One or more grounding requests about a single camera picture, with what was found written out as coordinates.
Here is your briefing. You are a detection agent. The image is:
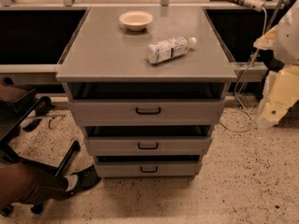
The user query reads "black shoe in background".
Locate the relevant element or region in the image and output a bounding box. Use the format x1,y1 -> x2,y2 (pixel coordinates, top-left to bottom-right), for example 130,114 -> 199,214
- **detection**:
20,96 -> 53,133

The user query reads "grey middle drawer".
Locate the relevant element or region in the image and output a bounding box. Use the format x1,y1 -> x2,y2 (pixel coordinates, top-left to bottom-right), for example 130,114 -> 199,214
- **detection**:
84,136 -> 212,156

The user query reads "white plastic bottle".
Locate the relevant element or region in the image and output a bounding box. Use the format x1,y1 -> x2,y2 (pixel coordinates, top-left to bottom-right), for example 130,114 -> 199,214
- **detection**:
146,36 -> 197,64

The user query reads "grey drawer cabinet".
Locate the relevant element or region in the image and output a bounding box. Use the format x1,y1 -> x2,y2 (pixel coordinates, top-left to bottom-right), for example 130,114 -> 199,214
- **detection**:
57,6 -> 236,165

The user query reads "person's leg in brown trousers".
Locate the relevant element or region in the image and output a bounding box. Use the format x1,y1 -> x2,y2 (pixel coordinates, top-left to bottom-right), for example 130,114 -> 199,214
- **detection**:
0,163 -> 68,209

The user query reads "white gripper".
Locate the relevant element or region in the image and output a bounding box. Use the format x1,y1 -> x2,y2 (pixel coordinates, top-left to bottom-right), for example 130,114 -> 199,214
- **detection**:
253,25 -> 299,128

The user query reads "white ceramic bowl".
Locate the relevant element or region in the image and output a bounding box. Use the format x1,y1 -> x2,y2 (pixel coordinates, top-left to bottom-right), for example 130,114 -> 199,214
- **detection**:
119,11 -> 153,32

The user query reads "white cable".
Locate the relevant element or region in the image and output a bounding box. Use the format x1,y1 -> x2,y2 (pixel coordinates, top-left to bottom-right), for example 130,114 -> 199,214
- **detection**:
219,7 -> 269,133

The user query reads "grey drawer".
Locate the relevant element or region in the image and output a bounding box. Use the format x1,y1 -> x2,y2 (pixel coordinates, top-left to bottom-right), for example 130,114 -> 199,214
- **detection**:
95,162 -> 202,178
84,136 -> 212,156
69,100 -> 224,126

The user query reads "black office chair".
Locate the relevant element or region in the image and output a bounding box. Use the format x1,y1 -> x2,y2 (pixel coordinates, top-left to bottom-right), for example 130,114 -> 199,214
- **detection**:
0,83 -> 81,217

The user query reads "grey bottom drawer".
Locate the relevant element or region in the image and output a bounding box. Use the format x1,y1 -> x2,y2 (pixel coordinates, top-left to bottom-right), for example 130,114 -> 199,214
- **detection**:
95,162 -> 202,178

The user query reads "grey top drawer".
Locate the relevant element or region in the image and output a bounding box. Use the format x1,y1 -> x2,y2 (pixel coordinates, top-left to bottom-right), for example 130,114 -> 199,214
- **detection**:
69,100 -> 224,126

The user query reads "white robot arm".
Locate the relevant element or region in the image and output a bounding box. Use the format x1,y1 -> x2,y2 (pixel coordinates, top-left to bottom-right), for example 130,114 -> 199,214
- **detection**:
253,0 -> 299,128

